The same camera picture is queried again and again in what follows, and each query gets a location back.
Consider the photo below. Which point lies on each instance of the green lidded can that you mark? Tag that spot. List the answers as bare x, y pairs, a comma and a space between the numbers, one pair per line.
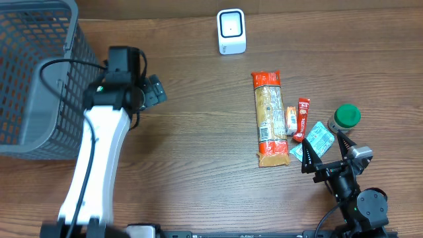
344, 118

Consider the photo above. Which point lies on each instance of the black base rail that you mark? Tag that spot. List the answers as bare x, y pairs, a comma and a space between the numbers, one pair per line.
189, 234

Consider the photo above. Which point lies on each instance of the white barcode scanner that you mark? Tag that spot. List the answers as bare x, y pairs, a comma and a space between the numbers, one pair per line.
231, 31

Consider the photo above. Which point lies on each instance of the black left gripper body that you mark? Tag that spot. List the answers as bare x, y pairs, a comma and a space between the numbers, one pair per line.
153, 94

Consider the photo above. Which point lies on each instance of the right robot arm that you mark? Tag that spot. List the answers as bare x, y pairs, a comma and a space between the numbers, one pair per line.
364, 211

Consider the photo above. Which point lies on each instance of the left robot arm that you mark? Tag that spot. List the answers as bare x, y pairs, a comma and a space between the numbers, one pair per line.
111, 107

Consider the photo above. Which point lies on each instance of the small orange snack box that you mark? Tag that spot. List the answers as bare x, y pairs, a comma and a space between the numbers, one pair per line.
291, 120

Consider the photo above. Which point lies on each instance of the teal wet wipes pack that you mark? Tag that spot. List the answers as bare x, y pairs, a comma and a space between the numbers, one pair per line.
320, 139

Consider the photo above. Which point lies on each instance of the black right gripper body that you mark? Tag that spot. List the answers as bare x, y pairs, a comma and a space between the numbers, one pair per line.
330, 167

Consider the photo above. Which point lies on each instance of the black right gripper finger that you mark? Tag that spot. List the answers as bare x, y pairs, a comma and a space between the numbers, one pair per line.
345, 143
310, 160

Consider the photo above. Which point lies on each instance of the long orange noodle packet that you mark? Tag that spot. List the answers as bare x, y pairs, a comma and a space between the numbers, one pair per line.
271, 119

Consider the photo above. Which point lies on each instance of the thin red sachet packet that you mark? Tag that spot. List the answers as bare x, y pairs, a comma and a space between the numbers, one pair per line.
303, 109

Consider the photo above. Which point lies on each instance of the grey plastic shopping basket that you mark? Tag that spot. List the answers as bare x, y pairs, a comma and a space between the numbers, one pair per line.
44, 70

